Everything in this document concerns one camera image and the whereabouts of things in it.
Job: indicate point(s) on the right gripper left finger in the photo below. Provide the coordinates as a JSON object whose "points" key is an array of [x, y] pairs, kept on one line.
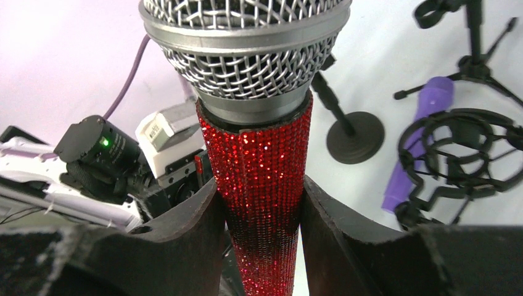
{"points": [[177, 253]]}

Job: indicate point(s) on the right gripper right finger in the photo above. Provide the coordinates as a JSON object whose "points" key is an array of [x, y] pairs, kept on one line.
{"points": [[347, 253]]}

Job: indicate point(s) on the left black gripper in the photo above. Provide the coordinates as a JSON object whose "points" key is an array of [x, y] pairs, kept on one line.
{"points": [[182, 179]]}

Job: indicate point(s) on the red glitter microphone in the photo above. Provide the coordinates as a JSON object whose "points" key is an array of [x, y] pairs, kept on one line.
{"points": [[251, 64]]}

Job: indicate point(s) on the black tripod shock-mount stand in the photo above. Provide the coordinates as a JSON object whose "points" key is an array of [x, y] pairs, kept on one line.
{"points": [[460, 147]]}

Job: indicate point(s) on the purple microphone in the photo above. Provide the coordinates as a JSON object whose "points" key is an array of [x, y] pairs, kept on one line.
{"points": [[437, 95]]}

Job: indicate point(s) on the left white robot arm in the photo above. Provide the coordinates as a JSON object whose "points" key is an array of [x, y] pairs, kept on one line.
{"points": [[99, 174]]}

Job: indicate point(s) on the round base mic stand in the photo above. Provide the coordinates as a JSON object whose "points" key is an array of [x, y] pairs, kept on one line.
{"points": [[355, 137]]}

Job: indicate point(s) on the black tripod clip stand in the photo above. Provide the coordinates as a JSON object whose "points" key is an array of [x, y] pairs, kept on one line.
{"points": [[473, 67]]}

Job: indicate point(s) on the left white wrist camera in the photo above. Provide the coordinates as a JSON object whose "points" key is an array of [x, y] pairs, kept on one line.
{"points": [[168, 135]]}

